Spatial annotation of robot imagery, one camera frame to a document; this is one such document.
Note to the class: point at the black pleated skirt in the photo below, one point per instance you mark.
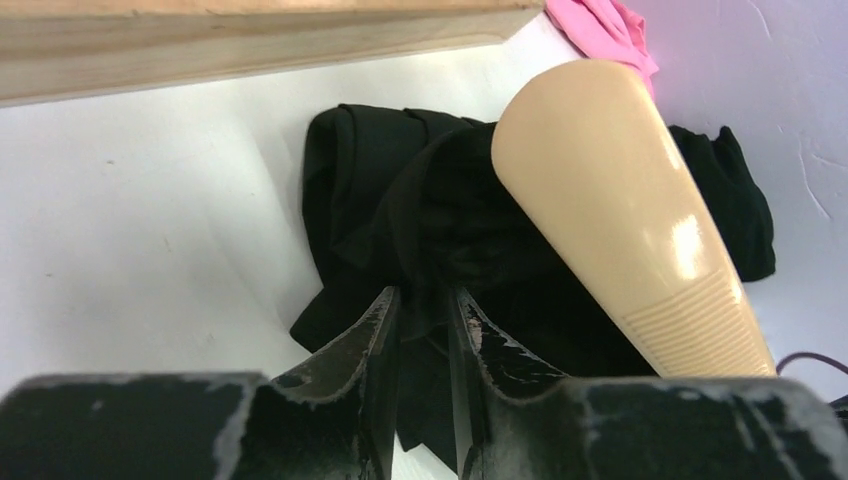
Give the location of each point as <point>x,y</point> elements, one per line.
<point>409,198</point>

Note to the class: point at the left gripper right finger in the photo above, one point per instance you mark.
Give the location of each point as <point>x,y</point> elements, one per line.
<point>514,414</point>

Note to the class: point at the black garment right side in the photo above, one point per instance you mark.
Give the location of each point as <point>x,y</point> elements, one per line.
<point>736,203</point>

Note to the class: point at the pink garment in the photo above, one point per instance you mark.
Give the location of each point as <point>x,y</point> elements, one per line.
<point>605,29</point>

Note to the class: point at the wooden hanger rack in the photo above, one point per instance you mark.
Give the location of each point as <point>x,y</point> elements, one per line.
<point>53,50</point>

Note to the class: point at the left gripper clear left finger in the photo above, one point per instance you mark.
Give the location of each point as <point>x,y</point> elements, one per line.
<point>333,416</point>

